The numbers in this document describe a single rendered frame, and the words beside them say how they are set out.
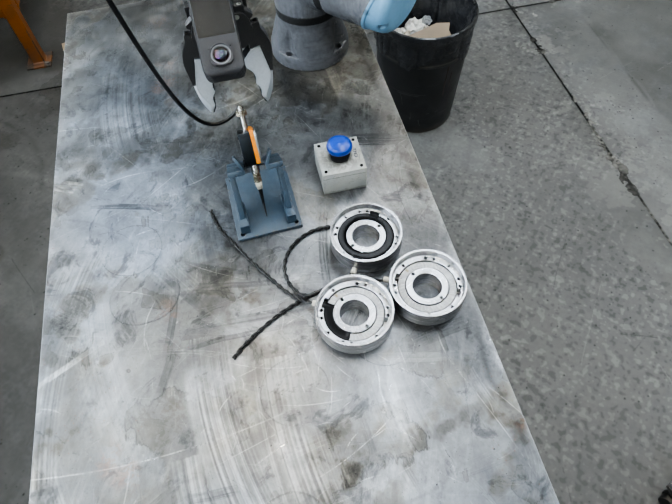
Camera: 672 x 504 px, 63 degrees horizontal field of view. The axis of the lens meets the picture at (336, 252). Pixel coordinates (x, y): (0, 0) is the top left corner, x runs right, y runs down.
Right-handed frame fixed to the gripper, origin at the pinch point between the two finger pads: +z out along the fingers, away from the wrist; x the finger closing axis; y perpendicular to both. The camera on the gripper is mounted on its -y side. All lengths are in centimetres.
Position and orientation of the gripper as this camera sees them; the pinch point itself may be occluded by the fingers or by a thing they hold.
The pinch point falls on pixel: (239, 102)
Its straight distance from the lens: 76.9
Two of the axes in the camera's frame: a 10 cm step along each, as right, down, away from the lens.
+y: -2.5, -8.1, 5.4
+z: 0.4, 5.4, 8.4
